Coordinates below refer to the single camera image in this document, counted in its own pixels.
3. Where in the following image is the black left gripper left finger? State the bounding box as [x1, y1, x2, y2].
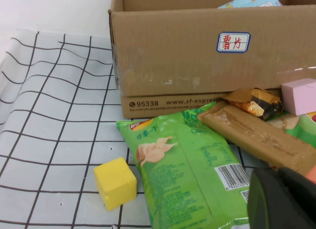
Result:
[246, 167, 316, 229]

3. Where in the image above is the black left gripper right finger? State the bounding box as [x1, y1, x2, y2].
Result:
[278, 166, 316, 210]

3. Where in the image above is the brown wrapped snack package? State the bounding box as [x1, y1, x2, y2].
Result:
[197, 101, 316, 177]

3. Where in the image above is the small gold black snack packet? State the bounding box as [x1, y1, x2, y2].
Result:
[220, 87, 284, 121]

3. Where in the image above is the light blue snack bag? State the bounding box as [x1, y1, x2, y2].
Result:
[217, 0, 283, 9]

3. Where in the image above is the orange foam block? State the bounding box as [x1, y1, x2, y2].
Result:
[305, 164, 316, 184]

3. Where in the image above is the green Lay's cucumber chips bag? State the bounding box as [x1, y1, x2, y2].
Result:
[266, 111, 316, 150]

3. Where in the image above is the light pink foam cube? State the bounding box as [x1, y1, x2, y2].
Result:
[280, 78, 316, 116]

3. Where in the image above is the yellow foam cube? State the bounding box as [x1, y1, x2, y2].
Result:
[93, 156, 138, 211]

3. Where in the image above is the cardboard box with F2 print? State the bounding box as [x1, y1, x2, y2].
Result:
[108, 0, 316, 120]

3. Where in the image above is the white black grid tablecloth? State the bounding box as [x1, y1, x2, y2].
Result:
[0, 29, 316, 229]

